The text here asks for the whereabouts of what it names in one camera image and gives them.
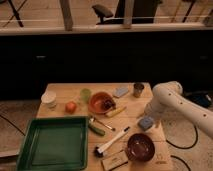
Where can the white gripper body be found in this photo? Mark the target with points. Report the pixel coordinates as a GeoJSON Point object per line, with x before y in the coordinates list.
{"type": "Point", "coordinates": [154, 109]}

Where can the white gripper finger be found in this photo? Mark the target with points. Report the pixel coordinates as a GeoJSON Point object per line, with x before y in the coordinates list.
{"type": "Point", "coordinates": [157, 123]}

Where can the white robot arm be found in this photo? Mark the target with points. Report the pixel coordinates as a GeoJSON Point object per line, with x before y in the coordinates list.
{"type": "Point", "coordinates": [169, 94]}

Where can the grey blue sponge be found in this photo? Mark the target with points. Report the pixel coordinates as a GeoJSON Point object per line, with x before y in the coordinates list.
{"type": "Point", "coordinates": [121, 91]}

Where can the green plastic tray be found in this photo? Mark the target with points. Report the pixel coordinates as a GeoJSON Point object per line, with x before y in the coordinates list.
{"type": "Point", "coordinates": [55, 144]}

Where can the dark red bowl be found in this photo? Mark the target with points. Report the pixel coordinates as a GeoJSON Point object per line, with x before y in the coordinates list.
{"type": "Point", "coordinates": [140, 148]}

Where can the yellow banana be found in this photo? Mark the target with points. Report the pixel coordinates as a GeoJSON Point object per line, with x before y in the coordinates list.
{"type": "Point", "coordinates": [115, 111]}

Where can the dark food in bowl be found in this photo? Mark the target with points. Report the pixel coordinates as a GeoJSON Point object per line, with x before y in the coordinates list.
{"type": "Point", "coordinates": [108, 104]}

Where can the dark blue bag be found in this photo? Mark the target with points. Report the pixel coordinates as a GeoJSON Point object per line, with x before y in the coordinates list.
{"type": "Point", "coordinates": [202, 99]}

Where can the wooden block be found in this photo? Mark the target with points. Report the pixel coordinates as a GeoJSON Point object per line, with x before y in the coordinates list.
{"type": "Point", "coordinates": [114, 161]}

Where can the orange bowl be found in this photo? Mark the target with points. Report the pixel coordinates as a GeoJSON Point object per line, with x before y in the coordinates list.
{"type": "Point", "coordinates": [95, 103]}

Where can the green cucumber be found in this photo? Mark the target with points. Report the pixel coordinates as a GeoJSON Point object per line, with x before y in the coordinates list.
{"type": "Point", "coordinates": [96, 130]}

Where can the metal spoon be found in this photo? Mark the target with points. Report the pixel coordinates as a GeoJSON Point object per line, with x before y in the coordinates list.
{"type": "Point", "coordinates": [98, 121]}

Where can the white dish brush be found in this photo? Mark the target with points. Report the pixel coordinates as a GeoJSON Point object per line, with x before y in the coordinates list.
{"type": "Point", "coordinates": [99, 150]}

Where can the green plastic cup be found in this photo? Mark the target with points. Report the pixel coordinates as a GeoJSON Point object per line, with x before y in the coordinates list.
{"type": "Point", "coordinates": [85, 95]}

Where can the orange fruit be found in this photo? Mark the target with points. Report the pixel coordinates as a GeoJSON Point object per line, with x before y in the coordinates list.
{"type": "Point", "coordinates": [70, 107]}

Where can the black office chair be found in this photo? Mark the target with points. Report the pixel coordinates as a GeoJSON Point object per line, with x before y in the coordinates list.
{"type": "Point", "coordinates": [143, 12]}

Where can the white paper cup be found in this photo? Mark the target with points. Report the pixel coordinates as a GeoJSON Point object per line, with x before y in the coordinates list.
{"type": "Point", "coordinates": [49, 99]}

